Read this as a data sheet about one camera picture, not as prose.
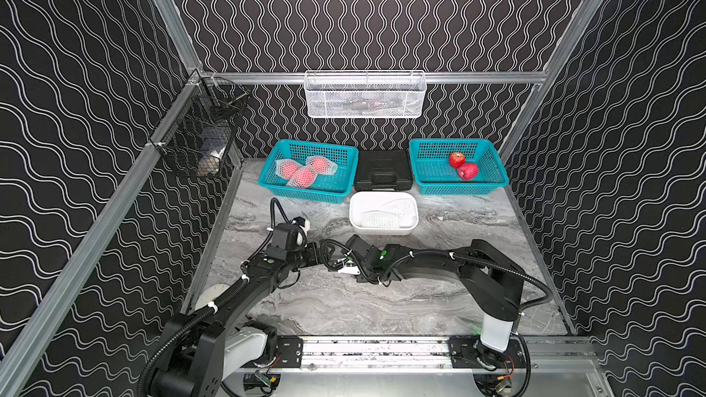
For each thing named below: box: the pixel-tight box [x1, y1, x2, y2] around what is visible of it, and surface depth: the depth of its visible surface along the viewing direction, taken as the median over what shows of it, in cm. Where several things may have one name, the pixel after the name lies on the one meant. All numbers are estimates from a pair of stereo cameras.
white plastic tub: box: [349, 191, 420, 236], surface depth 100 cm
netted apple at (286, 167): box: [274, 158, 303, 180], surface depth 112 cm
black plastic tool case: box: [353, 149, 414, 193], surface depth 111 cm
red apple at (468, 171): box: [457, 162, 479, 182], surface depth 112 cm
